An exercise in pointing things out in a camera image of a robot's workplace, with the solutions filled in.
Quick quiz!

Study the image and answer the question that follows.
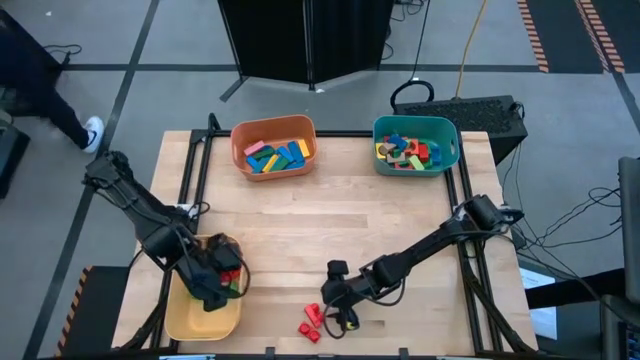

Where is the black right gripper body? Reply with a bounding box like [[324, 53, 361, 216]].
[[319, 274, 381, 311]]

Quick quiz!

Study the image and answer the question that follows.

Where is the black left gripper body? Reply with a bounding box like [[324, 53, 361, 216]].
[[177, 254, 226, 301]]

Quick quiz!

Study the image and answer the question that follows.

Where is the yellow plastic bin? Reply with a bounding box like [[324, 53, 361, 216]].
[[164, 234, 245, 342]]

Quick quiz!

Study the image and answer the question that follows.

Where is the short blue block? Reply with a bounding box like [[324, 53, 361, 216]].
[[246, 156, 271, 175]]

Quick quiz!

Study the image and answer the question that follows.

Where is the orange plastic bin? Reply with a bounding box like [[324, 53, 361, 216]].
[[230, 113, 319, 182]]

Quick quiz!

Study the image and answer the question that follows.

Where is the black mat with orange stripes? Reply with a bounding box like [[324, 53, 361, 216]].
[[516, 0, 627, 76], [53, 264, 132, 359]]

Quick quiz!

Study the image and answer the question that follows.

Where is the teal plastic bin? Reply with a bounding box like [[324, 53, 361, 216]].
[[372, 115, 461, 178]]

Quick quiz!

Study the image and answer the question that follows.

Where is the person's white shoe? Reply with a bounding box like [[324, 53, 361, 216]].
[[82, 115, 106, 154]]

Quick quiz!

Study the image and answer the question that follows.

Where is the white paper sheet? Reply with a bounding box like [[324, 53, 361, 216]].
[[518, 267, 559, 341]]

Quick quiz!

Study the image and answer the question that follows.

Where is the black computer case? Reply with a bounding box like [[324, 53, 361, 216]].
[[392, 94, 529, 165]]

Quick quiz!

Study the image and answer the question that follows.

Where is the person's leg and shoe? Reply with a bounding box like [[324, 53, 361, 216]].
[[0, 27, 106, 154]]

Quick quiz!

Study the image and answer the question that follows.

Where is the black folding partition screen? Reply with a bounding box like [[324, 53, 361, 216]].
[[217, 0, 397, 104]]

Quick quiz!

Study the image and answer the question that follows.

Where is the black right camera cable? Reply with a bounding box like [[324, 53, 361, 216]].
[[322, 287, 406, 341]]

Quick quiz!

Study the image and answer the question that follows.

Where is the black camera cable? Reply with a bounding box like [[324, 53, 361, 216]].
[[234, 252, 251, 300], [322, 287, 406, 341]]

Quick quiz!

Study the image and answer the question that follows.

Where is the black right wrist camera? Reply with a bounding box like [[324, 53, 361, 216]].
[[327, 259, 350, 281]]

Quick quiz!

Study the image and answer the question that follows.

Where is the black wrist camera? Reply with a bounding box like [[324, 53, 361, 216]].
[[327, 259, 350, 281], [207, 233, 243, 272]]

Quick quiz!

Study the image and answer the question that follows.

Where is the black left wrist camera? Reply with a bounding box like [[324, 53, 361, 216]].
[[207, 233, 243, 272]]

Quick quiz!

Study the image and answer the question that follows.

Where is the black left camera cable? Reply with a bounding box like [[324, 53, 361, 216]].
[[234, 252, 251, 300]]

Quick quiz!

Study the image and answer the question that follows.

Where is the black aluminium table frame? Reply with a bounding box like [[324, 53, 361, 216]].
[[112, 112, 539, 360]]

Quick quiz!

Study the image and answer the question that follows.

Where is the black power cable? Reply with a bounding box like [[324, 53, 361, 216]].
[[388, 0, 436, 116]]

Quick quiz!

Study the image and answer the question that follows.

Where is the yellow cable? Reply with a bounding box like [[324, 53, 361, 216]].
[[452, 0, 489, 100]]

